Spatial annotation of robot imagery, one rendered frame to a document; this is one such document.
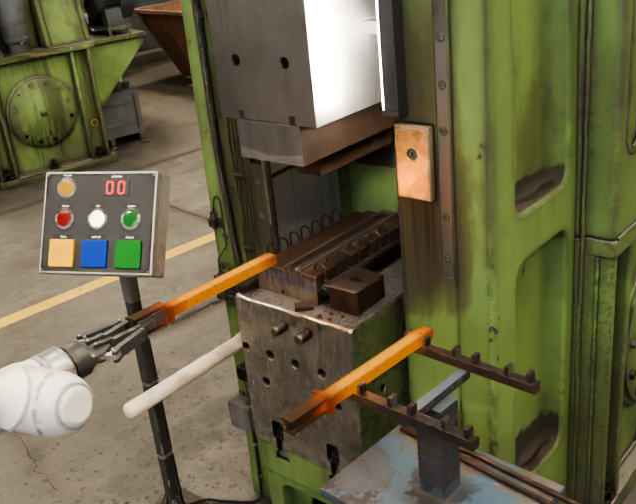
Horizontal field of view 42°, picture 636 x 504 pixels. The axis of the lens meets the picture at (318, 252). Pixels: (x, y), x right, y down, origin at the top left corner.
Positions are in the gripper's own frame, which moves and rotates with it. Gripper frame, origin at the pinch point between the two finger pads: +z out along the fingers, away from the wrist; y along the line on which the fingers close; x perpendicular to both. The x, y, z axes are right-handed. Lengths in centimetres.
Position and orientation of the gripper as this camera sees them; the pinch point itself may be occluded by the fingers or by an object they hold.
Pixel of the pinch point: (148, 319)
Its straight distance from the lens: 175.6
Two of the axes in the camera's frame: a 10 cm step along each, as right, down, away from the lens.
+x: -1.0, -9.1, -4.1
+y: 7.6, 1.9, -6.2
